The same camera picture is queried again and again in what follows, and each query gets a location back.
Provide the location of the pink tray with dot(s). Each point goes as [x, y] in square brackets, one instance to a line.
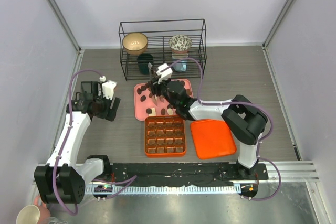
[145, 104]

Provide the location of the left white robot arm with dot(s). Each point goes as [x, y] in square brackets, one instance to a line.
[61, 180]

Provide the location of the tan bowl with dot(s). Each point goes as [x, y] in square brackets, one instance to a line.
[135, 43]

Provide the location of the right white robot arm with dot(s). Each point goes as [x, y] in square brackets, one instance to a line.
[245, 120]

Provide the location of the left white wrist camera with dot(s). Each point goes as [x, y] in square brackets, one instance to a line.
[108, 87]

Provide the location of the floral patterned bowl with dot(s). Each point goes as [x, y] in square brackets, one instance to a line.
[180, 44]

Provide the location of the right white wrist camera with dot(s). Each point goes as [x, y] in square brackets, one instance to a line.
[163, 73]

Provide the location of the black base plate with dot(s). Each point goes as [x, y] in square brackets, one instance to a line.
[208, 174]

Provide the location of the metal tongs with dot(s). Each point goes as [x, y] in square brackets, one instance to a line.
[156, 87]

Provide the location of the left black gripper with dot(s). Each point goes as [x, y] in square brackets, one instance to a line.
[111, 113]

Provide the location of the white cable duct rail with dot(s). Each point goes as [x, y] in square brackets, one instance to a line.
[97, 189]

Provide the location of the orange box lid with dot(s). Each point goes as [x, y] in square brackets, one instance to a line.
[212, 139]

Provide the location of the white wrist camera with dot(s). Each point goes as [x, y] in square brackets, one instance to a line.
[108, 87]
[163, 73]

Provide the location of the black wire rack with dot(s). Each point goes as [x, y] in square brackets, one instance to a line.
[159, 33]

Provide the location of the dark green mug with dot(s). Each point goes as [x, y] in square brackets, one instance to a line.
[143, 60]

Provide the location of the pink mug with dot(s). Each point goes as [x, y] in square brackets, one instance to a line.
[35, 213]

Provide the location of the orange chocolate box tray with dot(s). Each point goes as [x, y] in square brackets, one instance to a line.
[164, 136]

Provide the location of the light blue mug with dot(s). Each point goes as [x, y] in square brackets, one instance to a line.
[180, 66]

